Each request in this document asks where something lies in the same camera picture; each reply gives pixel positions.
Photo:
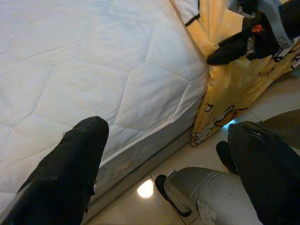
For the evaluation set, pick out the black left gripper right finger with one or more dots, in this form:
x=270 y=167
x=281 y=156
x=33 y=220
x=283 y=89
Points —
x=269 y=175

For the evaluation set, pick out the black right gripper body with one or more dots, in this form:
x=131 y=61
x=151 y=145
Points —
x=264 y=39

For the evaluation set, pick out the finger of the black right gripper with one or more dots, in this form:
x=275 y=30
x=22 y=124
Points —
x=239 y=7
x=225 y=52

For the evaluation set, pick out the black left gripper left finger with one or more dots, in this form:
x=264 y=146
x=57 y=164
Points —
x=61 y=175

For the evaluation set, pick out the yellow cartoon print blanket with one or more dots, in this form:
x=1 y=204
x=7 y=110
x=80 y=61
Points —
x=229 y=89

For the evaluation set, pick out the black robot right foot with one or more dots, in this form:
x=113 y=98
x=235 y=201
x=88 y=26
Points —
x=225 y=154

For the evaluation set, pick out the black robot foot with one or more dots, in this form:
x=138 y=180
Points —
x=164 y=189
x=225 y=154

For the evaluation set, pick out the silver robot left leg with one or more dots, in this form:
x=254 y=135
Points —
x=211 y=194

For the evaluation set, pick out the beige bed base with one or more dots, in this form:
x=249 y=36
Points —
x=131 y=180

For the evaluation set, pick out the black robot left foot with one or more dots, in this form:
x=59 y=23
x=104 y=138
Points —
x=164 y=189

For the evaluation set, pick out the white quilted mattress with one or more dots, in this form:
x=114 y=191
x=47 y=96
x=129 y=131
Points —
x=93 y=58

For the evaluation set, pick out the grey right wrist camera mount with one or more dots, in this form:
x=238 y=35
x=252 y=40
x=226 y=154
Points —
x=279 y=25

